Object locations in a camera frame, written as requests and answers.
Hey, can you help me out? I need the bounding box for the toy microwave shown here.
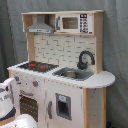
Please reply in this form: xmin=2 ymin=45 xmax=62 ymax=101
xmin=56 ymin=14 xmax=93 ymax=34

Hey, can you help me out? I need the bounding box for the wooden toy kitchen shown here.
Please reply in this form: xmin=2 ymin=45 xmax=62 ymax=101
xmin=9 ymin=10 xmax=115 ymax=128

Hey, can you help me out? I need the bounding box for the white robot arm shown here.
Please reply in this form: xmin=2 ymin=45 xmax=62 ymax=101
xmin=0 ymin=78 xmax=38 ymax=128

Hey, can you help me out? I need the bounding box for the grey range hood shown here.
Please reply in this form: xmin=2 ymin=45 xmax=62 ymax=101
xmin=26 ymin=14 xmax=55 ymax=34

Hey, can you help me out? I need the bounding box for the right red oven knob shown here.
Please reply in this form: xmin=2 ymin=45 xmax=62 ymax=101
xmin=32 ymin=81 xmax=39 ymax=88

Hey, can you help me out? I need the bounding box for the grey toy sink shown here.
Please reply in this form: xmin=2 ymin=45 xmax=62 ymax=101
xmin=53 ymin=67 xmax=93 ymax=81

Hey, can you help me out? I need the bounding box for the white oven door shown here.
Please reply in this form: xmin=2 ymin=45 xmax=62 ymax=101
xmin=15 ymin=78 xmax=47 ymax=128

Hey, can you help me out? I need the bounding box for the white cupboard door with dispenser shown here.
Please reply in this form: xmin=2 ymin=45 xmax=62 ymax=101
xmin=46 ymin=81 xmax=84 ymax=128

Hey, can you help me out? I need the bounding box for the black toy stove top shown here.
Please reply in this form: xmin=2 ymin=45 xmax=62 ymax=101
xmin=20 ymin=61 xmax=57 ymax=73

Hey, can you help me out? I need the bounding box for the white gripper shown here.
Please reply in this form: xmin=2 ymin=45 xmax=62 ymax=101
xmin=0 ymin=78 xmax=16 ymax=120

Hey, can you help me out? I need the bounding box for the black toy faucet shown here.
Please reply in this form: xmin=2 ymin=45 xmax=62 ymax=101
xmin=77 ymin=50 xmax=95 ymax=70

